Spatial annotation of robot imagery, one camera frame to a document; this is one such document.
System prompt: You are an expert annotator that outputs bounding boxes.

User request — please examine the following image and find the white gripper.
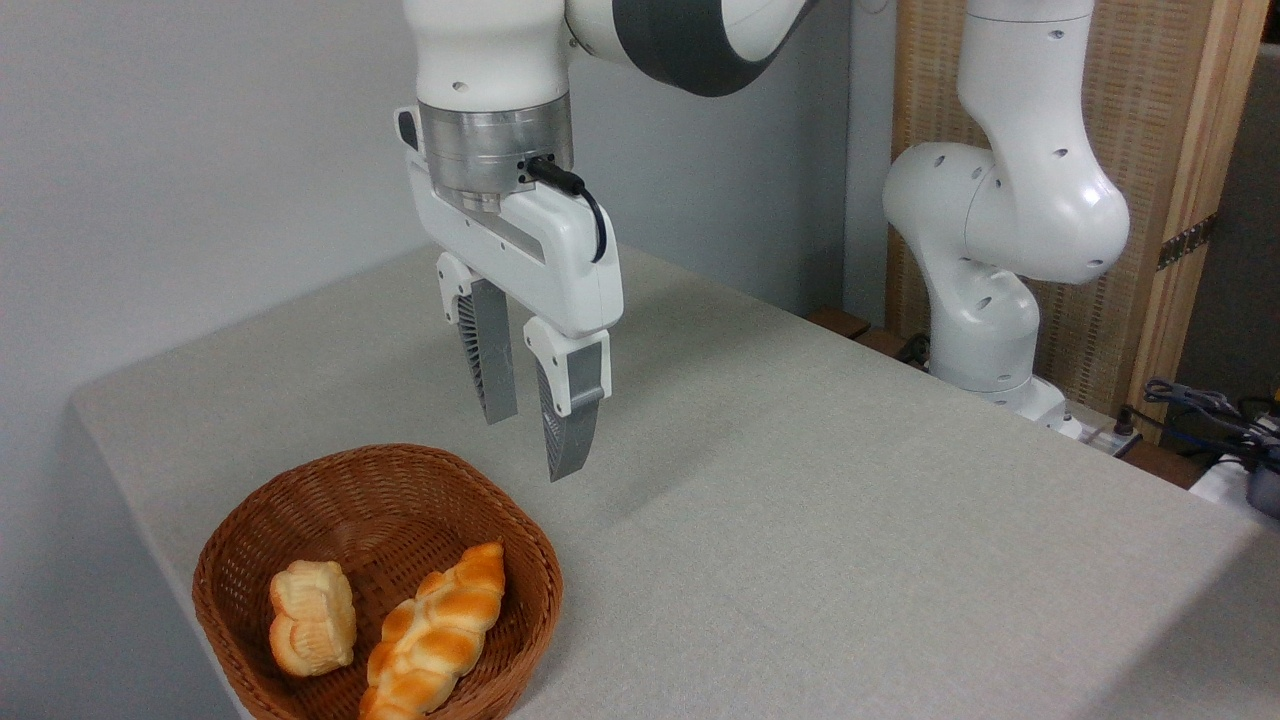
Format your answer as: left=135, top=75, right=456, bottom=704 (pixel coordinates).
left=395, top=105, right=624, bottom=483

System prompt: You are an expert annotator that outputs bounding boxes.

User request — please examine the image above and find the pale round bread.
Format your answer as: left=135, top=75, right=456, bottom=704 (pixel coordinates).
left=268, top=560, right=357, bottom=678

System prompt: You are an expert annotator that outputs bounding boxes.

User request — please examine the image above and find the golden braided bread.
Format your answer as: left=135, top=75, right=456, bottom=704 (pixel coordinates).
left=358, top=541, right=507, bottom=720

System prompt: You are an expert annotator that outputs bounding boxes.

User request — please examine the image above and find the brown wicker basket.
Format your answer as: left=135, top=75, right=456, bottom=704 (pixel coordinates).
left=192, top=443, right=564, bottom=720

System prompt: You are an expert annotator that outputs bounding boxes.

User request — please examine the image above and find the grey tablecloth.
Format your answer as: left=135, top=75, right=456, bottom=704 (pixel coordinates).
left=70, top=240, right=1280, bottom=720

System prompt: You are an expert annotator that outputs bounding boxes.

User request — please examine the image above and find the wooden rattan screen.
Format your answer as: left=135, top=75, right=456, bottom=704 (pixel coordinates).
left=885, top=0, right=1271, bottom=446

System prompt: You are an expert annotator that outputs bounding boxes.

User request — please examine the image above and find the metal screen hinge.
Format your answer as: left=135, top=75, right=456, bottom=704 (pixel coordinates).
left=1157, top=213, right=1219, bottom=271

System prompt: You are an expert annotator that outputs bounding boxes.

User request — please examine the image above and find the white box with grey device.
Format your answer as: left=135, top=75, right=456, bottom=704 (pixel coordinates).
left=1188, top=450, right=1280, bottom=531

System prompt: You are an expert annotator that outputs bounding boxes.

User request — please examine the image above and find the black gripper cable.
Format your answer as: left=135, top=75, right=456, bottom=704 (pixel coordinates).
left=525, top=155, right=608, bottom=264

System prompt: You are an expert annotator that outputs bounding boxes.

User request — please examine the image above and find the black cable bundle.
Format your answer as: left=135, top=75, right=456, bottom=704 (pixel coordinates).
left=1143, top=377, right=1280, bottom=471

